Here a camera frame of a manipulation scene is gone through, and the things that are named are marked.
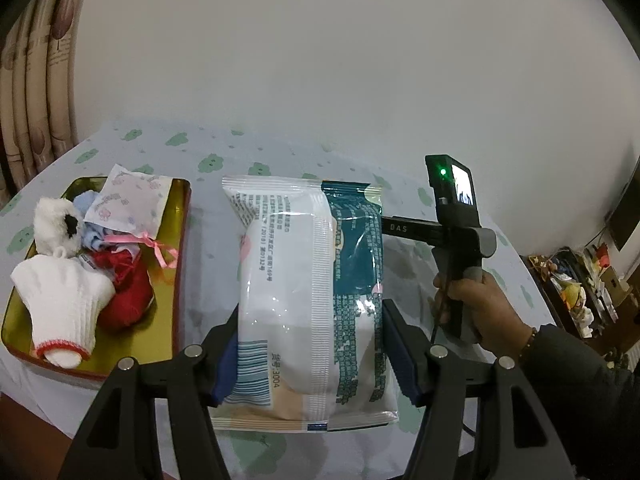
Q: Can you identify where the white and teal wipes pack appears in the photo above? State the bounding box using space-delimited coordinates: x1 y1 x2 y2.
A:
210 175 401 433

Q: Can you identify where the person's right forearm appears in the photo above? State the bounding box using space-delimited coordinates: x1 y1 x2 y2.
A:
517 324 640 480

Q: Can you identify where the blue fluffy towel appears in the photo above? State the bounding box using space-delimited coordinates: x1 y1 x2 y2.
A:
72 191 121 256

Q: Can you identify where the beige patterned curtain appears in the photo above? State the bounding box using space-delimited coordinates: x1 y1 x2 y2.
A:
0 0 98 196

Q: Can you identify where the cluttered side table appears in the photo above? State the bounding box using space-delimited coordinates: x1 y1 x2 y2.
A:
520 240 640 361

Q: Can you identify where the gold metal tray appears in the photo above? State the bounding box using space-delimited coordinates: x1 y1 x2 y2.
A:
0 176 193 378

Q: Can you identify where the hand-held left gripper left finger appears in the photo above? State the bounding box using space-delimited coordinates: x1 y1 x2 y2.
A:
57 305 241 480

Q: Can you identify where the dark flat screen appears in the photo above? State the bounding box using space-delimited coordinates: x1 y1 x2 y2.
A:
607 150 640 253

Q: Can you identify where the person's right hand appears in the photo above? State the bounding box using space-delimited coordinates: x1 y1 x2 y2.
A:
431 272 537 361

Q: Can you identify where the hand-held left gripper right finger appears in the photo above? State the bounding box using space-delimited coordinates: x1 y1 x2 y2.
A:
382 299 573 480

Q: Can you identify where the white knit glove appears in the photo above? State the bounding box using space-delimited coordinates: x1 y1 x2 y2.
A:
10 254 116 368

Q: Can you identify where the beaded bracelet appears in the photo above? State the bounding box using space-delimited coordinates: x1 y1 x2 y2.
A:
517 326 540 363

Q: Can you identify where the white fluffy plush toy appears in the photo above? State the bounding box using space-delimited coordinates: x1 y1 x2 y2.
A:
32 196 86 258

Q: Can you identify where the red cloth pouch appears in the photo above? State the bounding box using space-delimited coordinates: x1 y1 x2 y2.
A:
90 246 155 330

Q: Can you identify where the floral print sachet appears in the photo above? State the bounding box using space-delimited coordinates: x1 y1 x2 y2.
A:
82 162 173 241

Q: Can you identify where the pink ribbon bow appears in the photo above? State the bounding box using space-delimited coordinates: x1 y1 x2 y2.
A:
102 230 180 271

